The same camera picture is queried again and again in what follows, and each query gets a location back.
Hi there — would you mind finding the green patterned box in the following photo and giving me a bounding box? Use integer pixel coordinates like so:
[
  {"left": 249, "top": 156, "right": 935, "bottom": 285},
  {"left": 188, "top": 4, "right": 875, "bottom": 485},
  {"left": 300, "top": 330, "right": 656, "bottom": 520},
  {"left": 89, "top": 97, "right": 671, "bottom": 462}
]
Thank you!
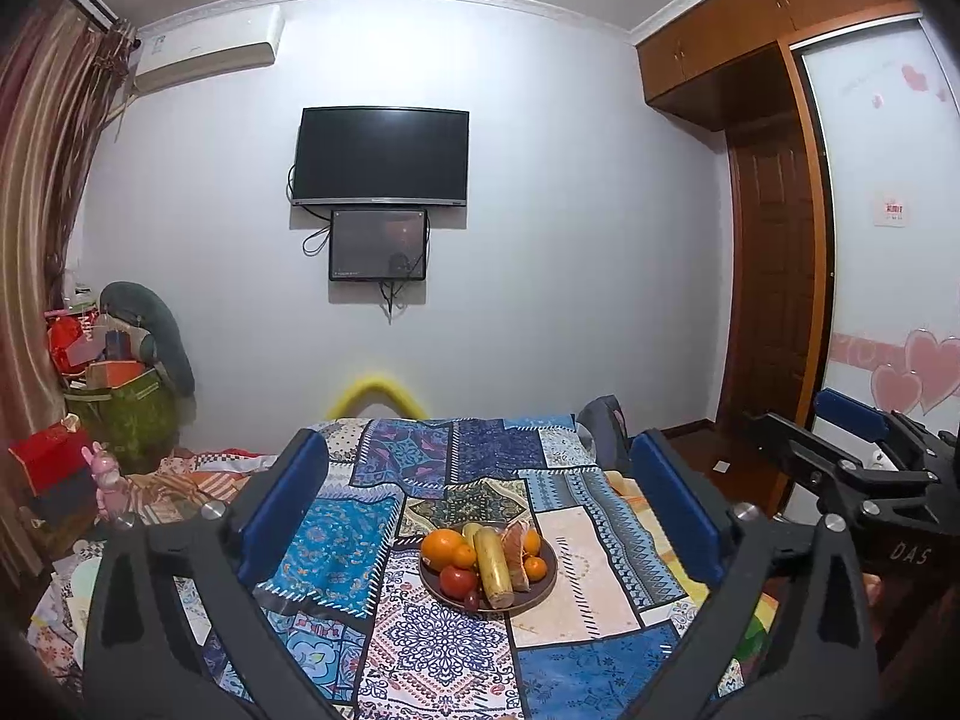
[{"left": 64, "top": 367, "right": 181, "bottom": 470}]

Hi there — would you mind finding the small black wall monitor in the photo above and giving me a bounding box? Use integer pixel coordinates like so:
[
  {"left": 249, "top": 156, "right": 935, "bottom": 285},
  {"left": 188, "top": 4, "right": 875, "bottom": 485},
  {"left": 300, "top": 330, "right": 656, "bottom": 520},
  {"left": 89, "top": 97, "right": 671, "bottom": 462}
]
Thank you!
[{"left": 328, "top": 208, "right": 430, "bottom": 283}]

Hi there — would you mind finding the brown wooden upper cabinet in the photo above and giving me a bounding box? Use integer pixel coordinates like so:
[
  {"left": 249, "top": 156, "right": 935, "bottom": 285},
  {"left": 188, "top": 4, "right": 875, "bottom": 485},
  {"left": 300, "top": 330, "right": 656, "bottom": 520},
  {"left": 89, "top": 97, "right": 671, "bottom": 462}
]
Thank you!
[{"left": 636, "top": 0, "right": 923, "bottom": 132}]

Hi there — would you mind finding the brown striped curtain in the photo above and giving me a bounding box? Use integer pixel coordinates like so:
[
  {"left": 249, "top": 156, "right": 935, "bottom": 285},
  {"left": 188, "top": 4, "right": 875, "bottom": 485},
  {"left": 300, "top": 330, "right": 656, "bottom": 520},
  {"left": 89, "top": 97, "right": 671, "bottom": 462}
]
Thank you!
[{"left": 0, "top": 0, "right": 140, "bottom": 593}]

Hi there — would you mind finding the floral bedsheet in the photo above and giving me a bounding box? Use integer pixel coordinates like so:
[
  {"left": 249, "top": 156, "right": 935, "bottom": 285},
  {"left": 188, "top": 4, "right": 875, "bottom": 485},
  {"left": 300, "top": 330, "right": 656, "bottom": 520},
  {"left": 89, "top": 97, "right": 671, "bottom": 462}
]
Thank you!
[{"left": 30, "top": 450, "right": 282, "bottom": 691}]

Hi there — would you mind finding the large orange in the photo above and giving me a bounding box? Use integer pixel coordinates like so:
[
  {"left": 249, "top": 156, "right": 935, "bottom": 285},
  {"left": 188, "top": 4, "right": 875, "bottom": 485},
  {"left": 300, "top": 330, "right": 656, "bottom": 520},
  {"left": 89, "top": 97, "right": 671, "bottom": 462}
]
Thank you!
[{"left": 420, "top": 529, "right": 464, "bottom": 572}]

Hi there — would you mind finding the grey plush toy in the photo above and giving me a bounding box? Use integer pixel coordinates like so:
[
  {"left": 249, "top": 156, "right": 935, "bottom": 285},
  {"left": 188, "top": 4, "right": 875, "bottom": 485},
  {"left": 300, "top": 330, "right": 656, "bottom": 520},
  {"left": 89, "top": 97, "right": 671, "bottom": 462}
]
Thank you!
[{"left": 100, "top": 281, "right": 197, "bottom": 397}]

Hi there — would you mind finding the peeled sweet potato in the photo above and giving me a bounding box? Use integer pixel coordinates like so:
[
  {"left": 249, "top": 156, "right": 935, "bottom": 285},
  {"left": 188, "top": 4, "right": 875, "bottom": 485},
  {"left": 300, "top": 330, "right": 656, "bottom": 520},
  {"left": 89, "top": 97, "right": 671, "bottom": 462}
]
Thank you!
[{"left": 499, "top": 519, "right": 535, "bottom": 595}]

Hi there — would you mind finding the grey backpack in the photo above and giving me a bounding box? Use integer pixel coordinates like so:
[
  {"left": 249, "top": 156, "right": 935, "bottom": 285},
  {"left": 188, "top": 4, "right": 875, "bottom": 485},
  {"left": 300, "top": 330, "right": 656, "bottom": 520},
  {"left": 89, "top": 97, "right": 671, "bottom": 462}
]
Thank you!
[{"left": 577, "top": 394, "right": 637, "bottom": 470}]

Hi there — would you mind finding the yellow chair back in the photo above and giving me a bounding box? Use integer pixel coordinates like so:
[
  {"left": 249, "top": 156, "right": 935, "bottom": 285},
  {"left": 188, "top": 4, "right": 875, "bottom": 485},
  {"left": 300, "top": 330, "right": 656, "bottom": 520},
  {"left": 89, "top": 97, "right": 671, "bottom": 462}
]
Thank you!
[{"left": 326, "top": 371, "right": 428, "bottom": 419}]

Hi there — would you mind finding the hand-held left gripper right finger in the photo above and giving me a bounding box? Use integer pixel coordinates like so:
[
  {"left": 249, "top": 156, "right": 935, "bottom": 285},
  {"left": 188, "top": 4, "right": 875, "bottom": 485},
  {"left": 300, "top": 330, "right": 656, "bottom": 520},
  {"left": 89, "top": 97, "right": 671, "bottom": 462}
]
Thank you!
[{"left": 628, "top": 429, "right": 878, "bottom": 720}]

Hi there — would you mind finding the brown wooden door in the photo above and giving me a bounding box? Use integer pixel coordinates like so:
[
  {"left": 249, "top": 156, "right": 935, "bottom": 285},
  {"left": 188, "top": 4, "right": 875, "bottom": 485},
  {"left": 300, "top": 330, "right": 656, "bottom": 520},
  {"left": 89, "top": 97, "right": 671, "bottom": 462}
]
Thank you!
[{"left": 726, "top": 112, "right": 826, "bottom": 436}]

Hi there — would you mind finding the brown round plate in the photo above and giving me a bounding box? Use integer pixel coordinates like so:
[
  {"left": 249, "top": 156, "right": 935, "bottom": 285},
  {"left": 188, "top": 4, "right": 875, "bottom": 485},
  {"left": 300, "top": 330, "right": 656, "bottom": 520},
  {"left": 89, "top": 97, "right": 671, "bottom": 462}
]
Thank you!
[{"left": 418, "top": 521, "right": 560, "bottom": 620}]

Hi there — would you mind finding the red tomato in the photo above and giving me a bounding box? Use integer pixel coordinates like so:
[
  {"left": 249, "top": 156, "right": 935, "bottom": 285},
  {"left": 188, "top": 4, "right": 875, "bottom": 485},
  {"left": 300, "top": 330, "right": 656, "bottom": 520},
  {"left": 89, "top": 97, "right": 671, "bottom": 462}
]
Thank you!
[{"left": 439, "top": 565, "right": 481, "bottom": 601}]

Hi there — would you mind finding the orange box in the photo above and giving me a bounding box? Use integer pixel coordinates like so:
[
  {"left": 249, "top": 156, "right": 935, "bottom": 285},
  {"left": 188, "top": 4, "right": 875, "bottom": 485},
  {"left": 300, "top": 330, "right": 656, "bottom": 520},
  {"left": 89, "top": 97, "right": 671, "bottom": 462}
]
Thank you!
[{"left": 86, "top": 360, "right": 147, "bottom": 391}]

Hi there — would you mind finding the black wall television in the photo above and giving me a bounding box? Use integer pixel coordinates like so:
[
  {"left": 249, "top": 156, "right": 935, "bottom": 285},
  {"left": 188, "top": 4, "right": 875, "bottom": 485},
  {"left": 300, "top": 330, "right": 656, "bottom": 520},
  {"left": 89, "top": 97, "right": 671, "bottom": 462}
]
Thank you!
[{"left": 291, "top": 106, "right": 470, "bottom": 208}]

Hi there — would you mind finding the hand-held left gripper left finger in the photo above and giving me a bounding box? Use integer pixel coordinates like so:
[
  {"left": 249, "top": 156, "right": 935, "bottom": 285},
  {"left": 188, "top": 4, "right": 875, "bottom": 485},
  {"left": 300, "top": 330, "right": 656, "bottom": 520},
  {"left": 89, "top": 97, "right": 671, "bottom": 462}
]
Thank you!
[{"left": 82, "top": 427, "right": 342, "bottom": 720}]

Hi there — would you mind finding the red gift box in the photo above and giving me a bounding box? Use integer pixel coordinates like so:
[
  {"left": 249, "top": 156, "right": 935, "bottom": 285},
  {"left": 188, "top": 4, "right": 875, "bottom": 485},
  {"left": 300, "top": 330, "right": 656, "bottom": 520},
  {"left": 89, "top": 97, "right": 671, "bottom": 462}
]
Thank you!
[{"left": 9, "top": 424, "right": 95, "bottom": 496}]

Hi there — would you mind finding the pink bunny toy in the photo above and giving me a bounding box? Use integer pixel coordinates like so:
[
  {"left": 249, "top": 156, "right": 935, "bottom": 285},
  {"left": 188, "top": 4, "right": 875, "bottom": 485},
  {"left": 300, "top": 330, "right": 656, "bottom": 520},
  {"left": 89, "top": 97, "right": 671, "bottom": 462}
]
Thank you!
[{"left": 82, "top": 442, "right": 127, "bottom": 520}]

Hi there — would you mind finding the blue patchwork tablecloth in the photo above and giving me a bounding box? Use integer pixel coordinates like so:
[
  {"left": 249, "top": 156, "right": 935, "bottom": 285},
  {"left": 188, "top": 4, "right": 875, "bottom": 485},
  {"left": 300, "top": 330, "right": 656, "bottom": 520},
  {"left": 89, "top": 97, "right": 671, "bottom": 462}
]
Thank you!
[{"left": 172, "top": 412, "right": 758, "bottom": 720}]

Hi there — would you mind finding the yellow corn cob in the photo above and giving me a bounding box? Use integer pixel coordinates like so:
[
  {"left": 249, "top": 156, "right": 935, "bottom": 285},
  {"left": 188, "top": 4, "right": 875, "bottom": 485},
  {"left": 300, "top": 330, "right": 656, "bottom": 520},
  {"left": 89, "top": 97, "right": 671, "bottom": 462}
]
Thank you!
[{"left": 474, "top": 527, "right": 517, "bottom": 610}]

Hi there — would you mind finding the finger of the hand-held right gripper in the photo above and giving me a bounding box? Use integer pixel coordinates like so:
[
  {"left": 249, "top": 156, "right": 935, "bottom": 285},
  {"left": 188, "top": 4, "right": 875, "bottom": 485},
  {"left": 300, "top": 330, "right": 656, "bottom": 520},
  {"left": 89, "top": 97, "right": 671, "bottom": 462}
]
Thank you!
[
  {"left": 742, "top": 410, "right": 890, "bottom": 500},
  {"left": 816, "top": 388, "right": 942, "bottom": 466}
]

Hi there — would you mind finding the red bag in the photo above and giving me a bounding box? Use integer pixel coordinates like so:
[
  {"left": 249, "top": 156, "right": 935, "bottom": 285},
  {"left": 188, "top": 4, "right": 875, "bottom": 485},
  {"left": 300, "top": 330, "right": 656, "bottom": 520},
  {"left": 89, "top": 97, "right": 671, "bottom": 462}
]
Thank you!
[{"left": 46, "top": 307, "right": 102, "bottom": 376}]

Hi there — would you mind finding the white air conditioner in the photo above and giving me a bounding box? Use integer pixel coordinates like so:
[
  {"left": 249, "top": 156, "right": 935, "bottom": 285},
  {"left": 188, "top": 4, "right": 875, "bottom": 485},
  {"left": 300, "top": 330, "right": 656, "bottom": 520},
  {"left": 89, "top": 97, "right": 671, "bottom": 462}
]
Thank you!
[{"left": 133, "top": 4, "right": 286, "bottom": 95}]

